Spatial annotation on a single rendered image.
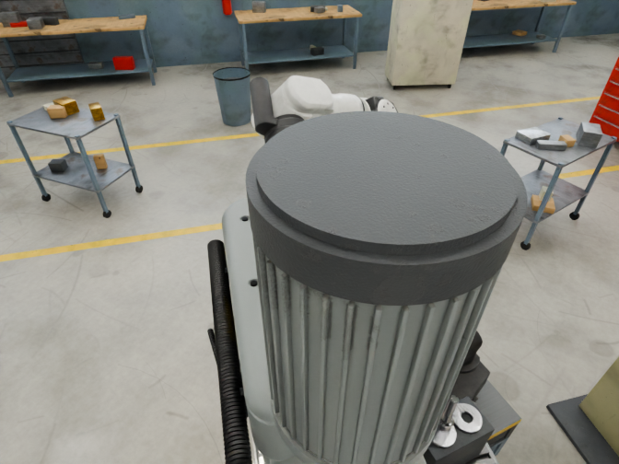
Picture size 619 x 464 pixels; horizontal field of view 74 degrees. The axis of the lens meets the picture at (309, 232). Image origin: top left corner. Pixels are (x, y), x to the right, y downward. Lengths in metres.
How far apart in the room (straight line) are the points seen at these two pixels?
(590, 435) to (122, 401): 2.70
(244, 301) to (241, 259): 0.09
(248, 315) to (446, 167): 0.39
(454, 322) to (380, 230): 0.10
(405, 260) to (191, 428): 2.51
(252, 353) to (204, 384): 2.25
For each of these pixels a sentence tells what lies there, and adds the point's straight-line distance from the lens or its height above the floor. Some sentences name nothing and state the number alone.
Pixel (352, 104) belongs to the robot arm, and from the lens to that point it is 0.90.
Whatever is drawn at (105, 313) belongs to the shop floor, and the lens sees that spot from 3.41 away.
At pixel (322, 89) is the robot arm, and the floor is 2.09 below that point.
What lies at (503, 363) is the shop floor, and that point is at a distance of 3.09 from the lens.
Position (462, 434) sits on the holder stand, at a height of 1.11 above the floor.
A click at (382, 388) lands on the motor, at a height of 2.07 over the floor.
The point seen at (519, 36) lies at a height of 0.23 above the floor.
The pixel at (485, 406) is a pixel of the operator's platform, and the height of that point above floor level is 0.40.
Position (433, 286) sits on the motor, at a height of 2.18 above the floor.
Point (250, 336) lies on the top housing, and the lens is 0.59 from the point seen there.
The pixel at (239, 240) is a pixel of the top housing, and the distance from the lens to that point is 0.74.
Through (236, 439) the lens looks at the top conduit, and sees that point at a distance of 0.61.
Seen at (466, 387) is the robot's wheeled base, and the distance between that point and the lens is 2.20.
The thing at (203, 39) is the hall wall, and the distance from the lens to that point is 8.22.
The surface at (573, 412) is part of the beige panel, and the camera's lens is 3.04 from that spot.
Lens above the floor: 2.36
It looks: 39 degrees down
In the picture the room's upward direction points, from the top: straight up
